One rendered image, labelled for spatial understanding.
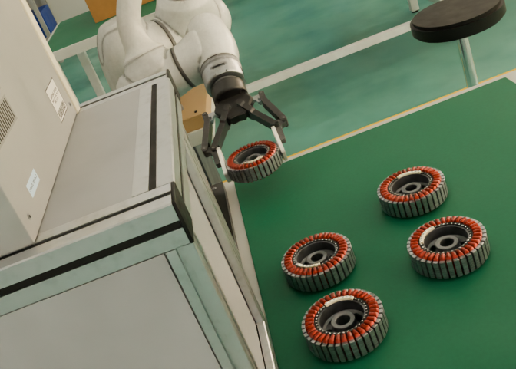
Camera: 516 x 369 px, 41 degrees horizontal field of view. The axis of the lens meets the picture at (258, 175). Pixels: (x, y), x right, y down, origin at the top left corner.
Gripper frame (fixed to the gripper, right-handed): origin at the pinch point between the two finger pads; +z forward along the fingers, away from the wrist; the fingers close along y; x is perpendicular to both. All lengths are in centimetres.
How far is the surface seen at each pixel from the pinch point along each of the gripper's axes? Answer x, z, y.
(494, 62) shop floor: 166, -123, 121
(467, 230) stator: -18.3, 38.3, 25.8
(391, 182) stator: -8.3, 20.6, 20.8
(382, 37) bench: 172, -170, 81
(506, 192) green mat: -10.4, 31.1, 36.0
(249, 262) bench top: -6.0, 24.1, -6.5
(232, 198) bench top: 6.9, 2.0, -7.0
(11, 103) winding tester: -61, 26, -20
